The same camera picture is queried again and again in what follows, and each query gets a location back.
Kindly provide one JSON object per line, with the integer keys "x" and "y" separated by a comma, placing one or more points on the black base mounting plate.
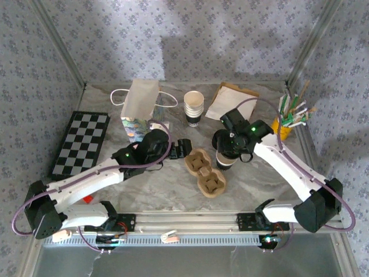
{"x": 245, "y": 222}
{"x": 129, "y": 222}

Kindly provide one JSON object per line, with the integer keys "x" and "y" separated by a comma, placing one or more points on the small circuit board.
{"x": 269, "y": 240}
{"x": 111, "y": 240}

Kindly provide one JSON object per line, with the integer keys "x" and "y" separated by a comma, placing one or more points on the green white wrapped straw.
{"x": 283, "y": 104}
{"x": 294, "y": 104}

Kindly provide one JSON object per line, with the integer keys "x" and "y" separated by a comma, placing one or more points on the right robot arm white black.
{"x": 288, "y": 164}

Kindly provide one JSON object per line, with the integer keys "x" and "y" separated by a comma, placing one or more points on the white and pink clip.
{"x": 167, "y": 237}

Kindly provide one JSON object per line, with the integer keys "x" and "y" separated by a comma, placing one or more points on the aluminium side rail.
{"x": 310, "y": 153}

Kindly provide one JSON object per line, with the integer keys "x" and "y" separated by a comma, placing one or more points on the brown pulp cup carrier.
{"x": 206, "y": 176}

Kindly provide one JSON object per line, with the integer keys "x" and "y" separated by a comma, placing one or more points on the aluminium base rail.
{"x": 187, "y": 220}

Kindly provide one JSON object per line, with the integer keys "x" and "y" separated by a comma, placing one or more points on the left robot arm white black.
{"x": 80, "y": 181}

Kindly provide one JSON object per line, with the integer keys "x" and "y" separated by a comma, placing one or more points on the aluminium frame post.
{"x": 311, "y": 43}

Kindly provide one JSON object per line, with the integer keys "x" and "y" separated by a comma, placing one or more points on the beige plastic piece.
{"x": 60, "y": 236}

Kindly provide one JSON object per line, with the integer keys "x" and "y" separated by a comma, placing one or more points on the coffee cup with black lid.
{"x": 226, "y": 166}

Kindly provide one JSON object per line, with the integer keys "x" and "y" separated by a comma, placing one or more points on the black grey checkerboard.
{"x": 78, "y": 144}

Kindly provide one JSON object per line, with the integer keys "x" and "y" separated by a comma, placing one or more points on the stack of paper cups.
{"x": 193, "y": 99}

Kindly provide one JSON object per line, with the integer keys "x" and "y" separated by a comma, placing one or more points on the orange plastic block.
{"x": 88, "y": 199}

